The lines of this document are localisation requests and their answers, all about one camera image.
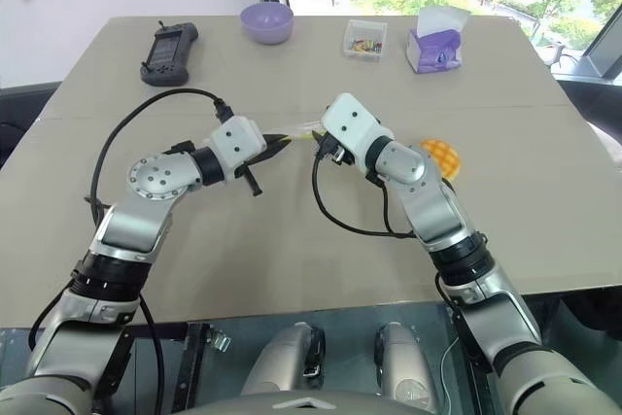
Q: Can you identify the clear box with coloured bits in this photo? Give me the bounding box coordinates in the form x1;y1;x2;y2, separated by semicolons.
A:
342;17;389;64

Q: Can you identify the silver right robot leg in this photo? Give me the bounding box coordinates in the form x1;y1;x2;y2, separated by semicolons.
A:
372;321;442;415

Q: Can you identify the clear plastic bag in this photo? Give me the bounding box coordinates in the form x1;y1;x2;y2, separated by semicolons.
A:
285;116;325;145

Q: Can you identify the dark chair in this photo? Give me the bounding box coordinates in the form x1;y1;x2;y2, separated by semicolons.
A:
0;83;58;171

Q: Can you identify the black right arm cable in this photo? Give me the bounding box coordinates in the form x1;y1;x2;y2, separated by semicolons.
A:
311;155;420;238

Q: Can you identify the purple tissue box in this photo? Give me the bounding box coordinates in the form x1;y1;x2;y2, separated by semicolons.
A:
405;27;464;76

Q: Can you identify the silver left robot leg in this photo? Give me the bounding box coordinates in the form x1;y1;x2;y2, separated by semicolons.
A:
239;321;328;402

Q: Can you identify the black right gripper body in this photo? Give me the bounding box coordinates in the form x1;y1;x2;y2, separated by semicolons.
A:
314;130;355;167

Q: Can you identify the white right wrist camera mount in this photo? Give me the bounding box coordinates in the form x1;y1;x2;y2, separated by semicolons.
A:
321;92;396;164

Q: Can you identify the white tissue sheet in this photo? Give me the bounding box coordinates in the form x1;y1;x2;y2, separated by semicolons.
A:
416;5;472;40

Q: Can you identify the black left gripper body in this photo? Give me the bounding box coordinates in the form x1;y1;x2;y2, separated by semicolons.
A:
231;135;274;180

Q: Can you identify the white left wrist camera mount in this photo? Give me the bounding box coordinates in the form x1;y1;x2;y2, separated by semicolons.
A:
209;116;268;178

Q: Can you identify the orange waffle-pattern bread snack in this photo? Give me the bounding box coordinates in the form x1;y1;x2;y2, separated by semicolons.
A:
418;137;464;183

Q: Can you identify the grey robot torso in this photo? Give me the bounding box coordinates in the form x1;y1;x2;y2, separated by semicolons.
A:
167;391;393;415

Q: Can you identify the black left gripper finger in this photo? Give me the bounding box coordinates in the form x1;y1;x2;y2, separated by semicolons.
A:
264;133;294;160
242;165;264;198

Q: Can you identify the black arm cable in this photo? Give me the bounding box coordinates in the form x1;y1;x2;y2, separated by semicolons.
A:
311;155;420;238
83;87;235;225

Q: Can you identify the thin white cable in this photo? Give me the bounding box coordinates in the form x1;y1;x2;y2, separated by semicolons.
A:
438;335;462;415

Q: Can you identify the purple plastic bowl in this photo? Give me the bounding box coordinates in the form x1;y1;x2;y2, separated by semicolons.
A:
240;1;294;47

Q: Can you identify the black handheld controller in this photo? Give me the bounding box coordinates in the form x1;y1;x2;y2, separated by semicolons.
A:
139;19;200;88

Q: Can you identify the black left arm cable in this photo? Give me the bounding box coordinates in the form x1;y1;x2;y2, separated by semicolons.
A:
83;87;235;225

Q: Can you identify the silver robot leg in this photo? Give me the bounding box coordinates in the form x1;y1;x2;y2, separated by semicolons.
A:
239;321;328;402
372;321;442;415

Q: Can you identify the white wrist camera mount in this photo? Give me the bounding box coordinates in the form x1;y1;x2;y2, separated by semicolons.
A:
321;92;396;164
209;116;268;178

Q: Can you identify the grey caster wheel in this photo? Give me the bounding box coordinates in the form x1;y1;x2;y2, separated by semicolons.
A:
205;329;233;354

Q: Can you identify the black table frame strut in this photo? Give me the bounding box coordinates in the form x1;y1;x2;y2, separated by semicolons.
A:
170;321;206;415

